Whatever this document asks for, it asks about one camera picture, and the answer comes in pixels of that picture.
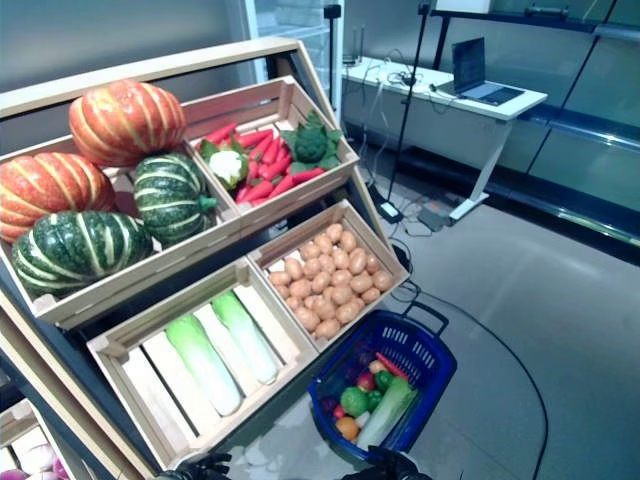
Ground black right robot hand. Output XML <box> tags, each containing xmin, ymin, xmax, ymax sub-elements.
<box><xmin>342</xmin><ymin>446</ymin><xmax>431</xmax><ymax>480</ymax></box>

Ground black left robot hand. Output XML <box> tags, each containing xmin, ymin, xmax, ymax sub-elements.
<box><xmin>164</xmin><ymin>452</ymin><xmax>234</xmax><ymax>480</ymax></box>

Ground napa cabbage in basket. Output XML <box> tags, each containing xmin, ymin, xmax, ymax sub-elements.
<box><xmin>355</xmin><ymin>377</ymin><xmax>419</xmax><ymax>450</ymax></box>

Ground blue plastic shopping basket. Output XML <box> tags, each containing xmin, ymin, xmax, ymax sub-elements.
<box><xmin>307</xmin><ymin>309</ymin><xmax>458</xmax><ymax>464</ymax></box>

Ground wooden crate with cabbages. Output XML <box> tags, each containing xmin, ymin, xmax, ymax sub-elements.
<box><xmin>85</xmin><ymin>257</ymin><xmax>320</xmax><ymax>471</ymax></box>

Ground orange fruit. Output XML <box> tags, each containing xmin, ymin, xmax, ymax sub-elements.
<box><xmin>335</xmin><ymin>417</ymin><xmax>361</xmax><ymax>442</ymax></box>

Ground round green fruit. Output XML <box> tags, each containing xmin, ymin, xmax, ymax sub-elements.
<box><xmin>340</xmin><ymin>386</ymin><xmax>370</xmax><ymax>418</ymax></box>

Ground long napa cabbage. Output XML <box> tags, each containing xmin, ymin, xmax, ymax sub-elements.
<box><xmin>165</xmin><ymin>314</ymin><xmax>245</xmax><ymax>418</ymax></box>
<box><xmin>210</xmin><ymin>290</ymin><xmax>280</xmax><ymax>387</ymax></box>

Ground red chili pepper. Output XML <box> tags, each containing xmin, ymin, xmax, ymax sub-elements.
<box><xmin>374</xmin><ymin>352</ymin><xmax>412</xmax><ymax>383</ymax></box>

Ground white onion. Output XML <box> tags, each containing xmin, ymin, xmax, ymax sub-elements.
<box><xmin>27</xmin><ymin>442</ymin><xmax>57</xmax><ymax>472</ymax></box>

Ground wooden crate with pumpkins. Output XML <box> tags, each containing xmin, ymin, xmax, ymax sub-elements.
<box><xmin>0</xmin><ymin>134</ymin><xmax>242</xmax><ymax>331</ymax></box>

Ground wooden crate with onions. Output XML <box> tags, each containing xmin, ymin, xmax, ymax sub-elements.
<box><xmin>0</xmin><ymin>398</ymin><xmax>69</xmax><ymax>480</ymax></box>

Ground large green striped pumpkin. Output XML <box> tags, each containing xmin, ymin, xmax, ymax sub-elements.
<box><xmin>11</xmin><ymin>210</ymin><xmax>154</xmax><ymax>299</ymax></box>

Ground grey floor box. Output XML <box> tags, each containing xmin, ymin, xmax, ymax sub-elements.
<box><xmin>417</xmin><ymin>207</ymin><xmax>447</xmax><ymax>233</ymax></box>

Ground wooden crate with potatoes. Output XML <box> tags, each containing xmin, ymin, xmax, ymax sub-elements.
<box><xmin>247</xmin><ymin>198</ymin><xmax>411</xmax><ymax>354</ymax></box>

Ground green striped pumpkin with stem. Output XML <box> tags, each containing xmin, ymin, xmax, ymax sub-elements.
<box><xmin>132</xmin><ymin>153</ymin><xmax>219</xmax><ymax>246</ymax></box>

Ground red carrot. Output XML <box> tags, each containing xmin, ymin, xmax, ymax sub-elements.
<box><xmin>267</xmin><ymin>173</ymin><xmax>297</xmax><ymax>201</ymax></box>
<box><xmin>262</xmin><ymin>135</ymin><xmax>284</xmax><ymax>166</ymax></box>
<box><xmin>239</xmin><ymin>179</ymin><xmax>275</xmax><ymax>204</ymax></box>
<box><xmin>202</xmin><ymin>122</ymin><xmax>238</xmax><ymax>149</ymax></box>
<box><xmin>292</xmin><ymin>167</ymin><xmax>327</xmax><ymax>186</ymax></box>
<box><xmin>259</xmin><ymin>154</ymin><xmax>293</xmax><ymax>182</ymax></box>
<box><xmin>248</xmin><ymin>132</ymin><xmax>274</xmax><ymax>162</ymax></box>
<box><xmin>234</xmin><ymin>128</ymin><xmax>275</xmax><ymax>149</ymax></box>

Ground wooden crate with carrots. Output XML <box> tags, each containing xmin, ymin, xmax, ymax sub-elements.
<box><xmin>179</xmin><ymin>75</ymin><xmax>360</xmax><ymax>236</ymax></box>

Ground white cauliflower with leaves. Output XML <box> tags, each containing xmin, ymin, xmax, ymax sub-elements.
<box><xmin>199</xmin><ymin>139</ymin><xmax>250</xmax><ymax>191</ymax></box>

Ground green broccoli with leaves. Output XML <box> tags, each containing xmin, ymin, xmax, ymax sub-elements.
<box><xmin>279</xmin><ymin>110</ymin><xmax>344</xmax><ymax>172</ymax></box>

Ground white desk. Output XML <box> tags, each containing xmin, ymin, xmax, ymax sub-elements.
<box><xmin>341</xmin><ymin>56</ymin><xmax>549</xmax><ymax>224</ymax></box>

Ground large orange striped pumpkin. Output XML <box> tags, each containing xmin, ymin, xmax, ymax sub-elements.
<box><xmin>68</xmin><ymin>79</ymin><xmax>187</xmax><ymax>167</ymax></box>

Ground black tripod stand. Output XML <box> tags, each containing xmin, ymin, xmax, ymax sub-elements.
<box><xmin>387</xmin><ymin>0</ymin><xmax>434</xmax><ymax>204</ymax></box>
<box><xmin>323</xmin><ymin>3</ymin><xmax>344</xmax><ymax>114</ymax></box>

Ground dark glass shelf unit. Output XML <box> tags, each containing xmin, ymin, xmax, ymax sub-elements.
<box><xmin>430</xmin><ymin>0</ymin><xmax>640</xmax><ymax>267</ymax></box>

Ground wooden vegetable display stand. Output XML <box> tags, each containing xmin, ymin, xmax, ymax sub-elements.
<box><xmin>0</xmin><ymin>35</ymin><xmax>416</xmax><ymax>480</ymax></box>

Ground black router with antennas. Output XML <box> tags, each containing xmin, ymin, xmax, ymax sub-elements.
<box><xmin>342</xmin><ymin>27</ymin><xmax>364</xmax><ymax>67</ymax></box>

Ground open grey laptop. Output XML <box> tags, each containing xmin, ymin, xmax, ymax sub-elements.
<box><xmin>436</xmin><ymin>36</ymin><xmax>527</xmax><ymax>107</ymax></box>

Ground white box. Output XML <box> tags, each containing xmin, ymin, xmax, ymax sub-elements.
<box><xmin>437</xmin><ymin>0</ymin><xmax>494</xmax><ymax>16</ymax></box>

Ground long black floor cable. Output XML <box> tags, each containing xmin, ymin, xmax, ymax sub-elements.
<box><xmin>392</xmin><ymin>238</ymin><xmax>551</xmax><ymax>480</ymax></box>

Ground black basket handle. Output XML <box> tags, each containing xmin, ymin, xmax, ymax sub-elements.
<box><xmin>402</xmin><ymin>301</ymin><xmax>450</xmax><ymax>337</ymax></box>

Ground black desk cables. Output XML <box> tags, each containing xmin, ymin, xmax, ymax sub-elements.
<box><xmin>363</xmin><ymin>48</ymin><xmax>457</xmax><ymax>107</ymax></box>

